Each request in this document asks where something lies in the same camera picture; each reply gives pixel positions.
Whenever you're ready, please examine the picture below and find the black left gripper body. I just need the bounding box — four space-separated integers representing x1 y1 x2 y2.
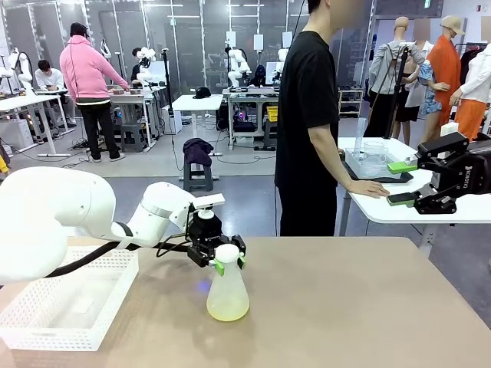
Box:
189 214 231 253

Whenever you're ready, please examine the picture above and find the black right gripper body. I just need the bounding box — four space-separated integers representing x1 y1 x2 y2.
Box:
454 146 491 200

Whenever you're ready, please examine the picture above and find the translucent plastic Erlenmeyer flask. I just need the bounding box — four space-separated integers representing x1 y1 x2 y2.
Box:
206 245 251 322

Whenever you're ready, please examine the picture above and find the clear plastic beaker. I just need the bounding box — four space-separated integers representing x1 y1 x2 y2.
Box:
362 140 387 163

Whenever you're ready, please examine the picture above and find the clear graduated cylinder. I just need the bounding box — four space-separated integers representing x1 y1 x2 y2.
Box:
354 117 367 160

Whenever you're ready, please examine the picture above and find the person's right forearm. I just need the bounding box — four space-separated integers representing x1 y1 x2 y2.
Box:
312 128 356 185

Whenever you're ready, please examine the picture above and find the person's right hand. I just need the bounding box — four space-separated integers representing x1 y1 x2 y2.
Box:
347 179 390 199

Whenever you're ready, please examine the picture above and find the black tray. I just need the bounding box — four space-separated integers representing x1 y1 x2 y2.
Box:
342 157 415 183

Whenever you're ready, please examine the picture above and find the mannequin in orange trousers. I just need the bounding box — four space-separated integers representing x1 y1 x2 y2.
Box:
447 41 491 141

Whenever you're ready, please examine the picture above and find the clear plastic tray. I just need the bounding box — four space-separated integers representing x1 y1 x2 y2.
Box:
344 147 404 178

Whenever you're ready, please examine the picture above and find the grey step stool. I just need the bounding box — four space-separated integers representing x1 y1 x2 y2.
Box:
183 155 214 192

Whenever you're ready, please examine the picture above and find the mannequin in blue floral dress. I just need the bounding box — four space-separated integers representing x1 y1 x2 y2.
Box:
404 18 442 145

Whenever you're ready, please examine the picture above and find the dark clothes bundle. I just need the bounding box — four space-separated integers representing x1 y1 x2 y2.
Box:
183 137 215 167

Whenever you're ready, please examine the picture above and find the mannequin in orange dress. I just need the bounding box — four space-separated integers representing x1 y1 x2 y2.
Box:
417 15 466 146

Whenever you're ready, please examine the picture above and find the white shoe shelf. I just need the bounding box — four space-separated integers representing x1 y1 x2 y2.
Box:
339 87 365 118

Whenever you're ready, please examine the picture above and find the mannequin in grey shirt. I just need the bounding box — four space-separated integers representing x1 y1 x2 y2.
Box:
364 17 427 139

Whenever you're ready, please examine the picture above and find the grey plastic stool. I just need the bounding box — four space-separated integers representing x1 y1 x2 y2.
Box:
120 122 150 153

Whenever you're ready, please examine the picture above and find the white standing desk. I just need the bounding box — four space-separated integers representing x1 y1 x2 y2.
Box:
172 94 224 158

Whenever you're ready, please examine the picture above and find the person in black t-shirt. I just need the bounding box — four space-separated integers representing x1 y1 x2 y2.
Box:
274 0 360 237

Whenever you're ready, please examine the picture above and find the black light stand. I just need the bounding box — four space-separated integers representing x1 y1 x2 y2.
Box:
160 48 174 135

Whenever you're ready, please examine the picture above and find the white perforated plastic basket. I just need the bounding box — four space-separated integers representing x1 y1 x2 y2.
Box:
0 247 140 352

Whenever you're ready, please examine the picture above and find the person in pink hoodie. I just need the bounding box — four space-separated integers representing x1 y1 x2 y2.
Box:
59 21 130 162

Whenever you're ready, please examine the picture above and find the seated person in white shirt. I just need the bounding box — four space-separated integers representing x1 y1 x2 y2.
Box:
34 59 77 127

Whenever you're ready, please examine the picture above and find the long white work table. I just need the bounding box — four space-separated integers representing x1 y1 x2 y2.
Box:
0 94 72 158

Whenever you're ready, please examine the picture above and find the black camera tripod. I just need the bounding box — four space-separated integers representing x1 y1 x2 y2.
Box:
383 41 412 140

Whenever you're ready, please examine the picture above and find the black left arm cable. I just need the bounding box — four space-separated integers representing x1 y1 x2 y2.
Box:
44 239 141 280

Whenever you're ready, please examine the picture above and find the metal frame workbench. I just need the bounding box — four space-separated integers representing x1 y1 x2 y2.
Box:
222 87 280 150

